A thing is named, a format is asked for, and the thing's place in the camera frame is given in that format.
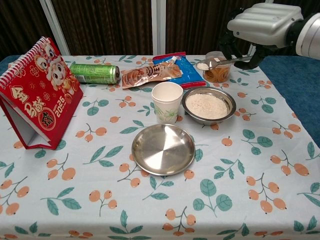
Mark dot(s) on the metal spoon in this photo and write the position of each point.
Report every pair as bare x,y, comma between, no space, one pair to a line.
203,66

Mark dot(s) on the white paper cup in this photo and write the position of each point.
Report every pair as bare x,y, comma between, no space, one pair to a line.
167,110

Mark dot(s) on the clear jar of rubber bands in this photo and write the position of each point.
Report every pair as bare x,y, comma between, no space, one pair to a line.
217,75

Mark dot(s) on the floral fruit print tablecloth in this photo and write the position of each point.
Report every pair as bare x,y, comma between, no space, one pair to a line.
100,180

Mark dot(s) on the stainless steel bowl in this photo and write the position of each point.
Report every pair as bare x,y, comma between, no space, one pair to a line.
231,102

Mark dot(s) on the green drink can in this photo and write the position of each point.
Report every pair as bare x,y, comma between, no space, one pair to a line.
92,73

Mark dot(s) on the blue plastic packet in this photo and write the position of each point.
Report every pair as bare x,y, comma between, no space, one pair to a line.
190,73

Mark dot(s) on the red spiral desk calendar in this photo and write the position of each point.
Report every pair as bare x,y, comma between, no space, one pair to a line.
37,95

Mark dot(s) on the brown sauce pouch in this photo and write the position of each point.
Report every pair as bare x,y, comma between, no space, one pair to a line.
145,75

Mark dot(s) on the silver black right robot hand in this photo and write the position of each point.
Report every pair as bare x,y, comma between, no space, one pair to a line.
262,22

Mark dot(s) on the stainless steel plate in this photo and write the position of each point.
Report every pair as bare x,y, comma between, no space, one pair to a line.
162,150

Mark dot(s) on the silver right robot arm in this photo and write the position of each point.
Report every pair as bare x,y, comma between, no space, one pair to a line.
310,35

